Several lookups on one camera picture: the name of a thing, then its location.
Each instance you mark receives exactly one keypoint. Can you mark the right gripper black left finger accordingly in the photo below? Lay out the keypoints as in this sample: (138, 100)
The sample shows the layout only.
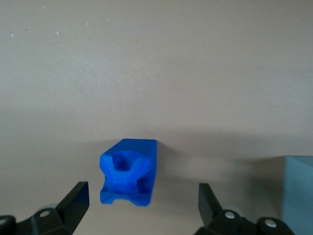
(71, 208)

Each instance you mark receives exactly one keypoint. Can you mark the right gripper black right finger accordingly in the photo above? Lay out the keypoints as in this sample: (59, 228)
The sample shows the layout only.
(210, 210)

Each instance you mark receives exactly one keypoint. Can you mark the blue plastic part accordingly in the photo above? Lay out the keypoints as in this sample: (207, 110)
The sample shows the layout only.
(129, 171)

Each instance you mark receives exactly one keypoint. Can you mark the light blue hollow cube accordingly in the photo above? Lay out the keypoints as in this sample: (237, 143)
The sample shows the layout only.
(298, 195)

